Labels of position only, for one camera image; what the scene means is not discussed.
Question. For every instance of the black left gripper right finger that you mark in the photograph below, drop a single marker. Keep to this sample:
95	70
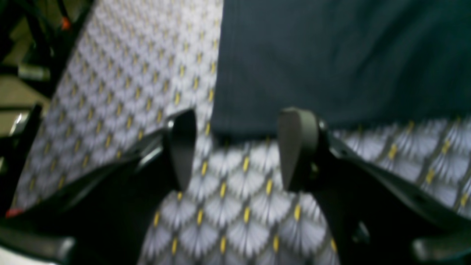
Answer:
375	217

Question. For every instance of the dark navy T-shirt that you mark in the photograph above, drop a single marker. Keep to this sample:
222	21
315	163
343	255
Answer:
349	61

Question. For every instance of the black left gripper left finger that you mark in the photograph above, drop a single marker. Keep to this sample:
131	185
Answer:
102	218

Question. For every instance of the fan patterned table cloth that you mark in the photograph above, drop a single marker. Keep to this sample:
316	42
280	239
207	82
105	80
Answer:
139	62

